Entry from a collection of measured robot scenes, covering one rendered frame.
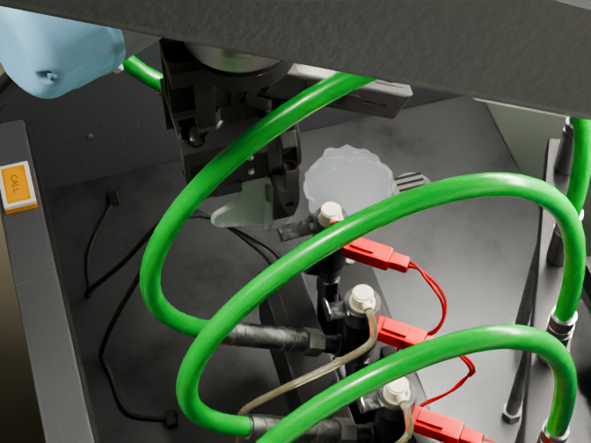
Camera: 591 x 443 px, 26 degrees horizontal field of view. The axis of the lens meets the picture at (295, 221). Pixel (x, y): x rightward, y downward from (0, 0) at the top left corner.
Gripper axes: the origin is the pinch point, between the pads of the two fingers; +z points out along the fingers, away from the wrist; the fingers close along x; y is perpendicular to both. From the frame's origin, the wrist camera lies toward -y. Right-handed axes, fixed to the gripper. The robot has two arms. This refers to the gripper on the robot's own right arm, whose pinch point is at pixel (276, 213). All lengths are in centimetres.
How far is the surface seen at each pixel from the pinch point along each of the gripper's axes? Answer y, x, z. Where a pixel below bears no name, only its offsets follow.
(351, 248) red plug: -5.7, 1.7, 4.8
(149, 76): 6.7, -12.4, -4.4
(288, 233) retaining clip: -0.9, 0.2, 2.9
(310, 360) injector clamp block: -1.4, 5.0, 15.2
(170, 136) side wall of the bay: 3.3, -31.0, 26.1
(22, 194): 19.2, -20.5, 17.0
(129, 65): 8.1, -12.8, -5.6
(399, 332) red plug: -6.8, 10.2, 4.5
